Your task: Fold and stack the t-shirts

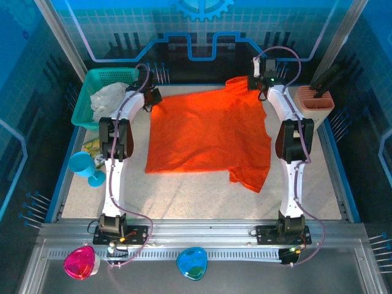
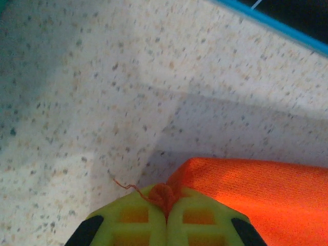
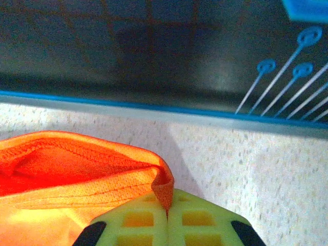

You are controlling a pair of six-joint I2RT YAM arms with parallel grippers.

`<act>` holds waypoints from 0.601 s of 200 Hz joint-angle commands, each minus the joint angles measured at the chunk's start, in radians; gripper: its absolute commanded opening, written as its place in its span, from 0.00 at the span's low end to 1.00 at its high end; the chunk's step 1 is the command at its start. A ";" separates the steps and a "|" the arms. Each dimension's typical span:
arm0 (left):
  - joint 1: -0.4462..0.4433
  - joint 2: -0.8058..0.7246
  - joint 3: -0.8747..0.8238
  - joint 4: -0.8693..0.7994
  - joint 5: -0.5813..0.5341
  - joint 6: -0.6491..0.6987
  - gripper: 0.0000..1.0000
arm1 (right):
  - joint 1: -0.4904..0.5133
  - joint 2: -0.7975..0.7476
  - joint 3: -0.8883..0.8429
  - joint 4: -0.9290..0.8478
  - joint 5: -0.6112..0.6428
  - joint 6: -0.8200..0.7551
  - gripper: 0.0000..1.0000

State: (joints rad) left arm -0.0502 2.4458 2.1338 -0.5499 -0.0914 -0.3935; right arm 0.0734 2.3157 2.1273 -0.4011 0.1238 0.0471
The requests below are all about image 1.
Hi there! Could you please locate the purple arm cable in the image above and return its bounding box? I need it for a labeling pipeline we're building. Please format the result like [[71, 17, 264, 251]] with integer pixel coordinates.
[[105, 63, 154, 270], [254, 45, 326, 268]]

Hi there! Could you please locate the teal plastic basket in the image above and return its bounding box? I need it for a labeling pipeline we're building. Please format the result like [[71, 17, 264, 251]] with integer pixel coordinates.
[[70, 67, 140, 132]]

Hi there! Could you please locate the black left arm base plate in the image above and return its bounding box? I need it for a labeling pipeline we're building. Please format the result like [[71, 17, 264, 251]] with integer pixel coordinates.
[[92, 225, 148, 246]]

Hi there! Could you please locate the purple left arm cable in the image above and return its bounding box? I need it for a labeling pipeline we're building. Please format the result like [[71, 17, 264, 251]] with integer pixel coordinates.
[[105, 63, 154, 270]]

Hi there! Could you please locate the black knife handle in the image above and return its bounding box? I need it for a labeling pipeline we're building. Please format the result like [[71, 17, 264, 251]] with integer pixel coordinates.
[[309, 63, 342, 92], [315, 69, 349, 99]]

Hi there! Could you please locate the yellow green snack packet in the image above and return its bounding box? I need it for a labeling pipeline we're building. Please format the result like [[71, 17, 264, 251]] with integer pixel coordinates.
[[82, 137, 107, 169]]

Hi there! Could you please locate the beige knife block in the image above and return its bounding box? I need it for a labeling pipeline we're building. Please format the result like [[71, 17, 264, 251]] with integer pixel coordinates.
[[293, 85, 336, 132]]

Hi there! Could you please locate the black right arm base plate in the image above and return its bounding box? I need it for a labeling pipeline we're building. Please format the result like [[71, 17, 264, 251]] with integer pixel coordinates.
[[255, 224, 312, 246]]

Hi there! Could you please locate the blue plastic goblet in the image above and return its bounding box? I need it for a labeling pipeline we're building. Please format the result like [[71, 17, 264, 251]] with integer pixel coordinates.
[[67, 151, 107, 188]]

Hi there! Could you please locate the orange t-shirt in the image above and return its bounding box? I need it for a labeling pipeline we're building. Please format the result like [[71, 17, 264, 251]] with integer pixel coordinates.
[[145, 76, 273, 194]]

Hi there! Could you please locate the aluminium frame post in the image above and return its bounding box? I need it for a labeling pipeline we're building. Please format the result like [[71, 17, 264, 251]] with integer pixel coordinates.
[[33, 0, 89, 83], [312, 0, 370, 85]]

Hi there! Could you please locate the aluminium rail frame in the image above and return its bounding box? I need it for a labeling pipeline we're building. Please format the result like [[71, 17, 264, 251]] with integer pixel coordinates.
[[18, 217, 387, 294]]

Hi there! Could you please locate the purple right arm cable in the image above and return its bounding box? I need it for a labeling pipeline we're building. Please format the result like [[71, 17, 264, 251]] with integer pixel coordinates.
[[254, 45, 326, 268]]

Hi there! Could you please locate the white t-shirt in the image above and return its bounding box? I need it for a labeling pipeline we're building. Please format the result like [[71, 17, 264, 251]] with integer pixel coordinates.
[[89, 81, 129, 122]]

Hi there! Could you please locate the small black controller board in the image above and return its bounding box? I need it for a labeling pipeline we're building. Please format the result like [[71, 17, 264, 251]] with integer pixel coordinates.
[[279, 246, 307, 265], [106, 241, 129, 261]]

